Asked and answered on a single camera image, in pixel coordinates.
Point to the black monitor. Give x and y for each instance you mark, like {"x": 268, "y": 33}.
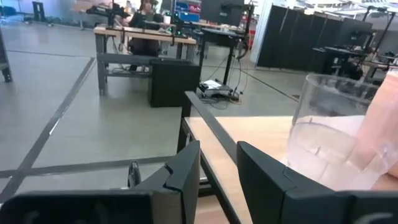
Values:
{"x": 222, "y": 11}

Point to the grey table leg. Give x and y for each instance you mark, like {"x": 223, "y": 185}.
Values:
{"x": 4, "y": 62}

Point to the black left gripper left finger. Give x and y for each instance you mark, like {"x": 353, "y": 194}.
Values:
{"x": 180, "y": 180}

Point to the black background robot arm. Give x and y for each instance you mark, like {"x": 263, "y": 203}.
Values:
{"x": 178, "y": 26}
{"x": 109, "y": 12}

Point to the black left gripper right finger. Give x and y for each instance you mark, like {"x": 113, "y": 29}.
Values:
{"x": 270, "y": 193}

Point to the black rack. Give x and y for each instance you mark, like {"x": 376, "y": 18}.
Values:
{"x": 38, "y": 11}

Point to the black background table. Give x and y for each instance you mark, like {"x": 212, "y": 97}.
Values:
{"x": 335, "y": 51}

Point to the wooden workstation table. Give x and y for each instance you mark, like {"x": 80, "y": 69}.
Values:
{"x": 140, "y": 33}

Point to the black computer case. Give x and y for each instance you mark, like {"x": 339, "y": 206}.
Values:
{"x": 174, "y": 84}

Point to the black partition screen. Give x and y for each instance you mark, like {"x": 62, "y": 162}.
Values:
{"x": 286, "y": 37}

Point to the blue storage bins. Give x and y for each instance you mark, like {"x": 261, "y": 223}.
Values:
{"x": 188, "y": 7}

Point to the black standing desk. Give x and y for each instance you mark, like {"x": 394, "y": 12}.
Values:
{"x": 222, "y": 34}

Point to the floor power box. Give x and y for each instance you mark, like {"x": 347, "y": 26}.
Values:
{"x": 213, "y": 85}

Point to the person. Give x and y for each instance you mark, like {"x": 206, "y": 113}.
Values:
{"x": 144, "y": 18}

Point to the small clear plastic cup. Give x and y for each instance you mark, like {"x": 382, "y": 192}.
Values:
{"x": 323, "y": 149}

